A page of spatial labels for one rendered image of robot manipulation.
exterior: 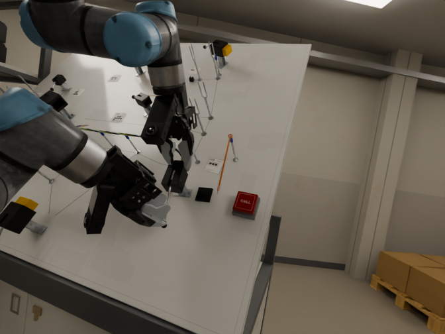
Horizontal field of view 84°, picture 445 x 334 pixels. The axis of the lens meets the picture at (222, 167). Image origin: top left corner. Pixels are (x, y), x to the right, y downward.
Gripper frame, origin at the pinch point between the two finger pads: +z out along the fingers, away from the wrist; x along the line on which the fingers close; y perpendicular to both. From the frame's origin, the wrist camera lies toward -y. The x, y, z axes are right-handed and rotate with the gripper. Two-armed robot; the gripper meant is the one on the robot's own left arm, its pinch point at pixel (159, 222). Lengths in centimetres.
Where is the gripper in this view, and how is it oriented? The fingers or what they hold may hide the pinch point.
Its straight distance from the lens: 59.3
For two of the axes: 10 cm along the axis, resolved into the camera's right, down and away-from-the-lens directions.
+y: 7.5, -6.6, 0.1
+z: 4.9, 5.7, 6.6
